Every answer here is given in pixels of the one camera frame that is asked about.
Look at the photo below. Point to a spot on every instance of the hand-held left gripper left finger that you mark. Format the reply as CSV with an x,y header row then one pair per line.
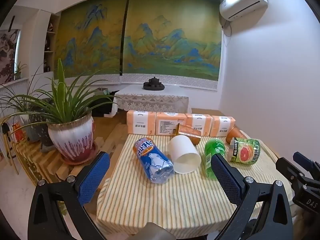
x,y
93,180

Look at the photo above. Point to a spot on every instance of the white paper cup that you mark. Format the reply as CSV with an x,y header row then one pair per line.
x,y
182,151

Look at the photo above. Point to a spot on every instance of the plain orange paper cup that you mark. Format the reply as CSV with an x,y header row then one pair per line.
x,y
233,133

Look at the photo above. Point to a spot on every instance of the landscape painting wall hanging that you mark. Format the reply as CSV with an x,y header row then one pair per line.
x,y
172,42
87,42

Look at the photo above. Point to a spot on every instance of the white air conditioner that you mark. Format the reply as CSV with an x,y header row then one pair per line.
x,y
241,1

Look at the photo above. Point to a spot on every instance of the dark tea set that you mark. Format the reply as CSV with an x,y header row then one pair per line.
x,y
153,83

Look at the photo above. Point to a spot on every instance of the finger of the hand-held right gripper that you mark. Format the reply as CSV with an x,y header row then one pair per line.
x,y
306,162
290,170

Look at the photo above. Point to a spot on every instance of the black bag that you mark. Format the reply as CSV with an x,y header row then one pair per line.
x,y
100,105

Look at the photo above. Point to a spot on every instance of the thin-leaved green plant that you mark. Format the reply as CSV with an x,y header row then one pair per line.
x,y
18,100

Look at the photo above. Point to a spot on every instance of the white and red flower pot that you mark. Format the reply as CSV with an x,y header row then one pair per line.
x,y
71,140

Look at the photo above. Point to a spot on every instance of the wooden wall shelf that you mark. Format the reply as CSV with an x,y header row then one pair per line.
x,y
50,45

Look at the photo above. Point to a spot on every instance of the red packet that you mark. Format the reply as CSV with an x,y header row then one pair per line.
x,y
18,133

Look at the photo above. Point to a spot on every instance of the green plastic bottle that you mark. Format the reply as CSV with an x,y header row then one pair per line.
x,y
212,148

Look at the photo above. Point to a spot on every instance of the small windowsill plant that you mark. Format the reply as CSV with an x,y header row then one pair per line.
x,y
19,70

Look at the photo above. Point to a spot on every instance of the grapefruit print green can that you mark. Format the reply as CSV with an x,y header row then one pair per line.
x,y
246,152

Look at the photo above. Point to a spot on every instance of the orange tissue pack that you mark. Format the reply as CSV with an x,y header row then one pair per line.
x,y
200,123
140,122
168,123
221,127

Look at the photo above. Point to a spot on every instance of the wooden slatted bench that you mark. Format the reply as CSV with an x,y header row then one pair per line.
x,y
40,160

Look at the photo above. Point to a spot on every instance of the orange patterned paper cup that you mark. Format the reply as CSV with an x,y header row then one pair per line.
x,y
190,133

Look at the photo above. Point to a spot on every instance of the dark speckled flower pot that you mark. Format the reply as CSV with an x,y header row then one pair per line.
x,y
41,130

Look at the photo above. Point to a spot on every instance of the blue drink can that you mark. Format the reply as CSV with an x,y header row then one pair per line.
x,y
153,160

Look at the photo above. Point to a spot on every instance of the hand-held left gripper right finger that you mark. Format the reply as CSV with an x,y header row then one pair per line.
x,y
226,180

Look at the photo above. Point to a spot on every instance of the green leafy plant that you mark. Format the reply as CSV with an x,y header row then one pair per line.
x,y
61,97

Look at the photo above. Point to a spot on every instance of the red leaf wall poster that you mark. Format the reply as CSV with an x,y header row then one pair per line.
x,y
8,55

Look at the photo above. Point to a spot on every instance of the striped yellow tablecloth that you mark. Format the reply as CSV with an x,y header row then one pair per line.
x,y
150,200

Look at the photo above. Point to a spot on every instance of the white lace tablecloth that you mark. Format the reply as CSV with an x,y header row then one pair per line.
x,y
150,100

